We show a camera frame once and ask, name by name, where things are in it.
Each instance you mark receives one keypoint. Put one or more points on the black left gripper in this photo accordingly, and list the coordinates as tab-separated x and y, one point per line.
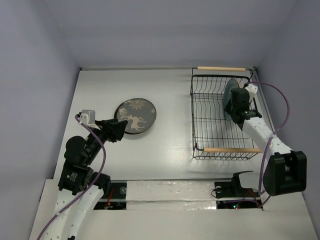
117	127

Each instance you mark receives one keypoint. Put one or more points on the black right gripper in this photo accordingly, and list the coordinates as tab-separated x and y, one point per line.
230	109

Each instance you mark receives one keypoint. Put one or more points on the teal green plate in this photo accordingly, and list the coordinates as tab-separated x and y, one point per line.
227	94

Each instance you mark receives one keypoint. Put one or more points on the dark reindeer plate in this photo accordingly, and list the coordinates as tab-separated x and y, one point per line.
139	113

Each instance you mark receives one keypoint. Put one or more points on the black wire dish rack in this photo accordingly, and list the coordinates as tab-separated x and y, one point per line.
214	136

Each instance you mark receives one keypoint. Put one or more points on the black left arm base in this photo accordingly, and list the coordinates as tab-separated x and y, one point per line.
115	199

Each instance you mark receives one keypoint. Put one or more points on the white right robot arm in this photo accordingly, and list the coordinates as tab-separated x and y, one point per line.
286	169

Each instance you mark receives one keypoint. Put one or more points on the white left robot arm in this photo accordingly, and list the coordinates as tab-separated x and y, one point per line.
80	187

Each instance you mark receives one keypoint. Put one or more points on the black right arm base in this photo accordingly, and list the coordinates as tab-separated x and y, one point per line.
230	194

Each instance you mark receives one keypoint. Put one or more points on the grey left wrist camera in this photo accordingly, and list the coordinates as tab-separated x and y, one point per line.
87	117

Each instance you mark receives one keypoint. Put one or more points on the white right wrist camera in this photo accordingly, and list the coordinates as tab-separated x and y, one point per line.
252	91

